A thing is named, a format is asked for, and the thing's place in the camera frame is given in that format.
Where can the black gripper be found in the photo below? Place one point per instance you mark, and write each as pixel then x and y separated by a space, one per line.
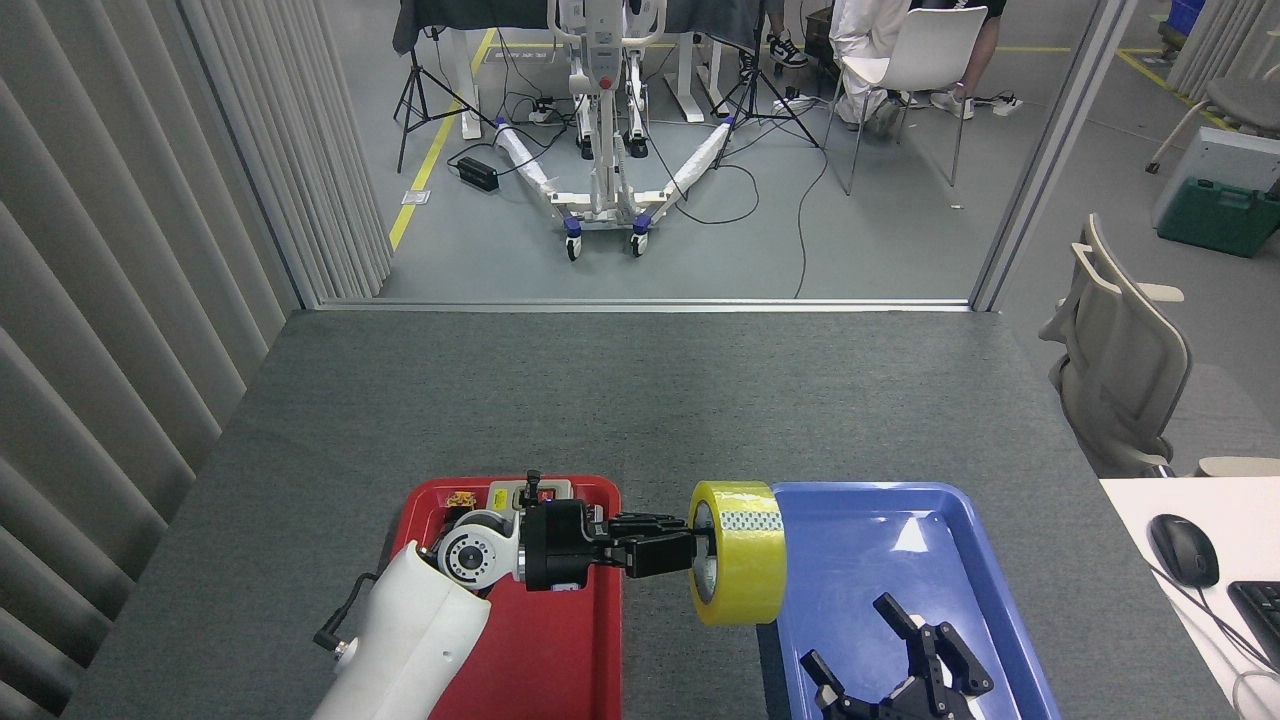
pixel 910 705
pixel 555 545

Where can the yellow tape roll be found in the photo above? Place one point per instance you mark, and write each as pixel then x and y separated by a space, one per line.
pixel 745 550

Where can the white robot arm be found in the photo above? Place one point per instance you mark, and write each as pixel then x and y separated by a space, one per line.
pixel 410 640

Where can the blue plastic tray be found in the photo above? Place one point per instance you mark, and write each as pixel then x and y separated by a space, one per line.
pixel 860 560

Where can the red plastic tray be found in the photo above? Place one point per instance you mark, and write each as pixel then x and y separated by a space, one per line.
pixel 560 650

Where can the black push button orange cap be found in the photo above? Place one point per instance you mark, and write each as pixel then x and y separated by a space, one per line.
pixel 460 497

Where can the white desk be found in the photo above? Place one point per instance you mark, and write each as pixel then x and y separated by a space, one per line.
pixel 1140 500

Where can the black computer mouse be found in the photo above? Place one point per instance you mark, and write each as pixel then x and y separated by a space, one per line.
pixel 1183 550

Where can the black keyboard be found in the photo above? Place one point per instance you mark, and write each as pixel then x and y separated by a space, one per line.
pixel 1262 620

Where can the beige office chair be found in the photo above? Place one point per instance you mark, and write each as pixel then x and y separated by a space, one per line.
pixel 1120 370

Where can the black power brick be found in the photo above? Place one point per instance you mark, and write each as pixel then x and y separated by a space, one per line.
pixel 478 174

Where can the white wheeled stand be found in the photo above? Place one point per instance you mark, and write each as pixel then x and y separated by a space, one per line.
pixel 605 120

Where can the white power strip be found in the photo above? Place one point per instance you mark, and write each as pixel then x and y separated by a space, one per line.
pixel 542 114

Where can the black tripod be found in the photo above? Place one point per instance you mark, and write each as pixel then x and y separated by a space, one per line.
pixel 752 95
pixel 415 90

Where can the seated person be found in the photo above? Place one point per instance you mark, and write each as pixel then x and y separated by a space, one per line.
pixel 860 40

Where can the desk with dark cloth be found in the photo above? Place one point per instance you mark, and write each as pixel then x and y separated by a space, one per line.
pixel 470 20

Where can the white plastic chair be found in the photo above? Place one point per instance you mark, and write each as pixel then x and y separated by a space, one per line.
pixel 935 50

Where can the green plastic case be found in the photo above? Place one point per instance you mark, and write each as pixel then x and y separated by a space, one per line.
pixel 1215 215

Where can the grey vertical blinds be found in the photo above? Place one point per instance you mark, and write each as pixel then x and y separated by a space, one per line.
pixel 120 250

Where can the grey flat box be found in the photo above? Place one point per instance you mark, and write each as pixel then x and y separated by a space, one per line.
pixel 1225 160

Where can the grey padded chair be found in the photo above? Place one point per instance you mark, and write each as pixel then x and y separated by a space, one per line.
pixel 1245 100

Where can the blue bin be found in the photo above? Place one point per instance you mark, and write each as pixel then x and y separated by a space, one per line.
pixel 1185 15

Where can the white two-button switch box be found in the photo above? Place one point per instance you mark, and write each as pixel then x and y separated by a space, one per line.
pixel 555 490

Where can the silver frame rail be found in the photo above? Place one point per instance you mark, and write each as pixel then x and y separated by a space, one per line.
pixel 640 304

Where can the silver frame post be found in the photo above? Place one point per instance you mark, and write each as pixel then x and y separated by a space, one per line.
pixel 1050 160

